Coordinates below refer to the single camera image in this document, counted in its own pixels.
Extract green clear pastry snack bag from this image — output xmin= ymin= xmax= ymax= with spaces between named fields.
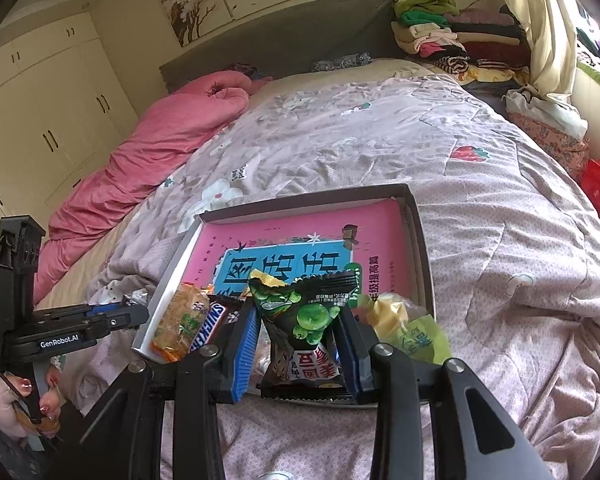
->
xmin=355 ymin=292 xmax=452 ymax=365

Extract black green pea snack bag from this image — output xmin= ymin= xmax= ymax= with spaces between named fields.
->
xmin=248 ymin=270 xmax=358 ymax=401

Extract brown snickers bar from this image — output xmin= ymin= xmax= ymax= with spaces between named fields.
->
xmin=189 ymin=295 xmax=244 ymax=352

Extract orange cracker snack pack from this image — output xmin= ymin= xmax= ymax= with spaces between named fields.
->
xmin=150 ymin=283 xmax=210 ymax=362

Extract left hand red nails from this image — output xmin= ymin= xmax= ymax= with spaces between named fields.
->
xmin=0 ymin=363 xmax=66 ymax=438

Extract grey shallow box tray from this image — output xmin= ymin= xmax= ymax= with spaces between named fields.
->
xmin=130 ymin=182 xmax=438 ymax=366

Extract pink book in tray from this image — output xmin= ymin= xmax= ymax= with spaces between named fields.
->
xmin=182 ymin=198 xmax=413 ymax=298

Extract pink blanket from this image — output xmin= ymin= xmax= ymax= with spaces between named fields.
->
xmin=33 ymin=70 xmax=272 ymax=304

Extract cream wardrobe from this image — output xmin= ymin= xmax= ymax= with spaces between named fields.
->
xmin=0 ymin=13 xmax=137 ymax=226

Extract floral fabric bundle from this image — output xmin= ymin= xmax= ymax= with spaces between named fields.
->
xmin=504 ymin=89 xmax=590 ymax=183

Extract grey bed headboard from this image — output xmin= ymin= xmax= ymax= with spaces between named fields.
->
xmin=160 ymin=0 xmax=404 ymax=93

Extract pile of folded clothes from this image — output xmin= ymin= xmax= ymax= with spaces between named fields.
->
xmin=391 ymin=0 xmax=531 ymax=86

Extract cream curtain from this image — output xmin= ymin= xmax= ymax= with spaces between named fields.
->
xmin=504 ymin=0 xmax=577 ymax=103

